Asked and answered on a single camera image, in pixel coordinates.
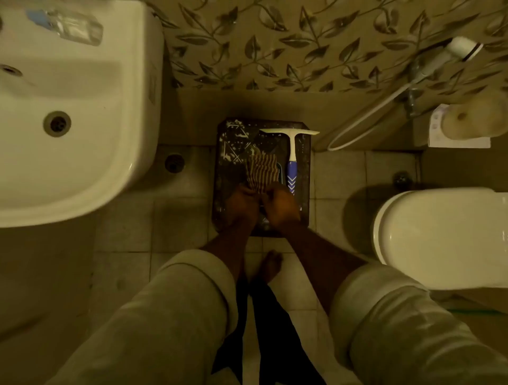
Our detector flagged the white sprayer hose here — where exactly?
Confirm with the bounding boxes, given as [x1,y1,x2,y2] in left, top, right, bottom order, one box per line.
[327,81,415,152]

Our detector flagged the toilet paper roll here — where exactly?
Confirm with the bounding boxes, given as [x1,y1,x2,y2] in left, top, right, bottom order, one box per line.
[440,97,508,140]

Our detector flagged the person's left grey sleeve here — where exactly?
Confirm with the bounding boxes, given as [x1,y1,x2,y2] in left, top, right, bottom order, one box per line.
[46,249,239,385]

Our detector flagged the small clear bottle blue cap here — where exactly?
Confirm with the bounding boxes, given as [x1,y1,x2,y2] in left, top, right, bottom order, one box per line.
[26,8,104,47]

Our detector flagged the round floor drain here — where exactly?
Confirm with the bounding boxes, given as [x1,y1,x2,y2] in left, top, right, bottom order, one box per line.
[165,153,186,175]
[393,171,413,192]

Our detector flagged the person's grey sleeve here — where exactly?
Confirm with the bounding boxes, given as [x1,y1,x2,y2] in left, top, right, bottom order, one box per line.
[329,261,508,385]
[46,249,239,385]

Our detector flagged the white ceramic sink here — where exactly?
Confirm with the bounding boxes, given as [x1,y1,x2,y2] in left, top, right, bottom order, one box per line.
[0,0,166,229]

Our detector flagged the person's left forearm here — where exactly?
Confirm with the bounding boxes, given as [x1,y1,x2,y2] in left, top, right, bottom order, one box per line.
[200,222,257,282]

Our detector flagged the striped cleaning cloth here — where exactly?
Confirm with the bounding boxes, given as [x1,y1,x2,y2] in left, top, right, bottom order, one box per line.
[244,145,282,195]

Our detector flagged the white toilet paper holder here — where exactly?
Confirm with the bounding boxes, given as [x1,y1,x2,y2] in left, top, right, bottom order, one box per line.
[428,104,492,150]

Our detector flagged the white bidet sprayer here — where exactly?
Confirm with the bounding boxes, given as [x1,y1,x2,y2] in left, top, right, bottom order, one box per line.
[412,36,484,84]

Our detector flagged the white squeegee blue handle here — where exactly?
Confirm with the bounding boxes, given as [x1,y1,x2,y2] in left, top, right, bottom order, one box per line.
[260,127,320,195]

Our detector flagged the person's bare foot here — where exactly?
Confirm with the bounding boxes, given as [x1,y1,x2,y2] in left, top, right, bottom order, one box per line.
[258,250,284,285]

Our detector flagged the person's right grey sleeve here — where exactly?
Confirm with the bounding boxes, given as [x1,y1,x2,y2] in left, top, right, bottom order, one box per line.
[329,261,508,385]

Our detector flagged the person's left hand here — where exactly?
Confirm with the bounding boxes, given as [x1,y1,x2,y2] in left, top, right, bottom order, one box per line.
[224,184,262,231]

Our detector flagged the person's right hand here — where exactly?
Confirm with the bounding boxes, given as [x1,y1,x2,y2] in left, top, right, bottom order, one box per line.
[261,182,301,231]

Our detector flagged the person's dark trousers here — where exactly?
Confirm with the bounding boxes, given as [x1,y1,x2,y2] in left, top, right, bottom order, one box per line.
[210,273,326,385]

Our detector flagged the person's right forearm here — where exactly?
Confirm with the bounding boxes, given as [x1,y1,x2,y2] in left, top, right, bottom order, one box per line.
[277,220,368,314]

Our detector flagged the dark patterned tray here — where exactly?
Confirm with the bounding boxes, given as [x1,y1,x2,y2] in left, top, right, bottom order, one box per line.
[211,117,312,238]

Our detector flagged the chrome sprayer valve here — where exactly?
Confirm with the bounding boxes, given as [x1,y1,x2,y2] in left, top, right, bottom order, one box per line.
[404,59,423,118]

